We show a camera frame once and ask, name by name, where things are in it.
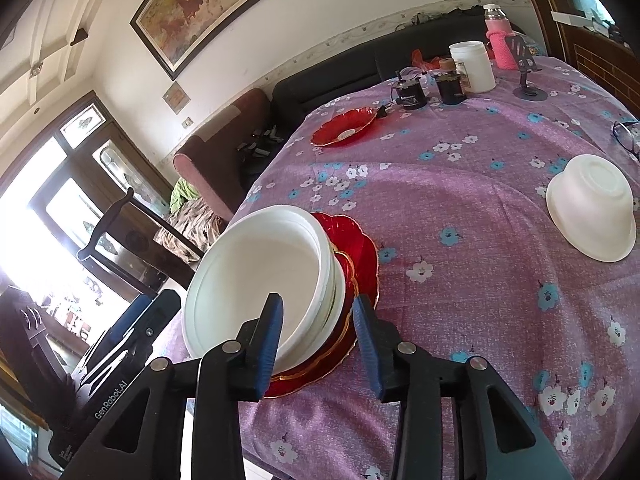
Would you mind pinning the small red glass plate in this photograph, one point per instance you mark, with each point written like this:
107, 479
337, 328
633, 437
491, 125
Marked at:
345, 127

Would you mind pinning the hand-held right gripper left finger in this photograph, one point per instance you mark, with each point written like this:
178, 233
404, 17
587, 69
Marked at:
267, 350

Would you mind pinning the black sofa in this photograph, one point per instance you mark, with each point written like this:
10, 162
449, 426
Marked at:
340, 80

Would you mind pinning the cream ribbed bowl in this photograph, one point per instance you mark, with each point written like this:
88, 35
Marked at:
337, 285

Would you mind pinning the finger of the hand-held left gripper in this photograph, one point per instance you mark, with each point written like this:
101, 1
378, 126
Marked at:
125, 317

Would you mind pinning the black power adapter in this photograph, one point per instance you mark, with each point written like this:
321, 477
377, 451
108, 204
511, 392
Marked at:
412, 97

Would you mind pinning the pink armchair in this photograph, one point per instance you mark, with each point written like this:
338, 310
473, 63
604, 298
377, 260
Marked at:
210, 175

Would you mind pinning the small wall picture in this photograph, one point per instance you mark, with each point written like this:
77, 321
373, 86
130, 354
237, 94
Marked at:
175, 96

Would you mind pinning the dark glass jar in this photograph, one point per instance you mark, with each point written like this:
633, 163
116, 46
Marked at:
450, 90

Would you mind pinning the white paper bowl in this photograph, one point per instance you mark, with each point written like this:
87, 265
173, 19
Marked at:
590, 205
250, 270

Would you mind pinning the white plastic jar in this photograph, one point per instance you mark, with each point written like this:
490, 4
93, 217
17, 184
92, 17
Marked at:
472, 67

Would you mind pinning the pink water bottle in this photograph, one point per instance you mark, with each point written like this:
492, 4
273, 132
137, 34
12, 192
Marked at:
500, 40

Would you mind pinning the green cloth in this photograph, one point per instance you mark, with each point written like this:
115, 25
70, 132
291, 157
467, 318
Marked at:
182, 195

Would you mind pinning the framed wall painting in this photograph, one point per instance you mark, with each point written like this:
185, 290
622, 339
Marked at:
200, 15

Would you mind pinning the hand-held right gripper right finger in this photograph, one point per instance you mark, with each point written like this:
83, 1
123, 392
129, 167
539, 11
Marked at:
367, 345

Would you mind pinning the wall light switch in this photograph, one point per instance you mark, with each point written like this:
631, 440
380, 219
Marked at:
187, 122

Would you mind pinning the red plastic bag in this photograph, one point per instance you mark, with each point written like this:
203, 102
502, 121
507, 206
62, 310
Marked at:
425, 62

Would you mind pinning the dark wooden chair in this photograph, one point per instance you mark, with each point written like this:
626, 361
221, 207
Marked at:
135, 240

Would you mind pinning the purple floral tablecloth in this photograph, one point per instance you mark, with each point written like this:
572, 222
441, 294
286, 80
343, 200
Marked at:
450, 210

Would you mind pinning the large red glass plate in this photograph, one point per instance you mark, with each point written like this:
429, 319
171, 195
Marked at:
365, 255

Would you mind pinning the brown patterned blanket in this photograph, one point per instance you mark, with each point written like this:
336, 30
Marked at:
185, 230

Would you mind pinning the black phone stand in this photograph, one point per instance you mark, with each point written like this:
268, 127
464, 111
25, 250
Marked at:
530, 92

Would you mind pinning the eyeglasses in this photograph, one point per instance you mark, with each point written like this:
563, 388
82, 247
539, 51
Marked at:
625, 135

